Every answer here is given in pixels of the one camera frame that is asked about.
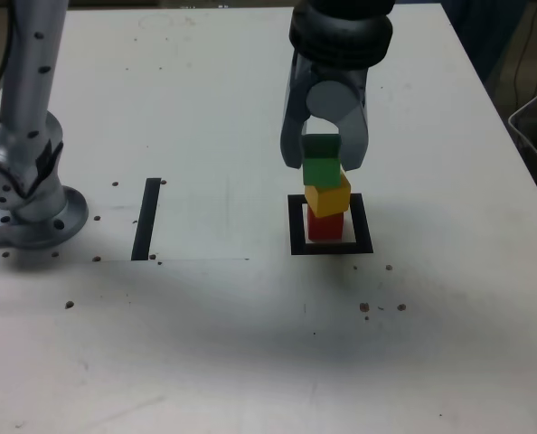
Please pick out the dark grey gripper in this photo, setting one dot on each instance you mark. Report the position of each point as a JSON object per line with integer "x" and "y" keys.
{"x": 345, "y": 74}

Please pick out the green cube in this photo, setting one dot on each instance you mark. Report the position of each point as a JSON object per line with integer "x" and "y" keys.
{"x": 323, "y": 172}

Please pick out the yellow cube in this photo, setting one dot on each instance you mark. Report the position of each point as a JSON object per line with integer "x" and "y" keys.
{"x": 329, "y": 201}

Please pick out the red cube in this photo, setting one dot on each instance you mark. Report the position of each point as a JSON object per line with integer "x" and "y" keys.
{"x": 325, "y": 226}

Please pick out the black tape square outline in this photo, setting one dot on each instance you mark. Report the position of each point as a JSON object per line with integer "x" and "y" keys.
{"x": 332, "y": 248}

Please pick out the black tape strip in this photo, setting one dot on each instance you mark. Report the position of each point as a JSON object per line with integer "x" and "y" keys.
{"x": 144, "y": 226}

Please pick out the white bin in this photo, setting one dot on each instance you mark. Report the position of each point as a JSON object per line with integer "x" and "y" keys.
{"x": 528, "y": 141}

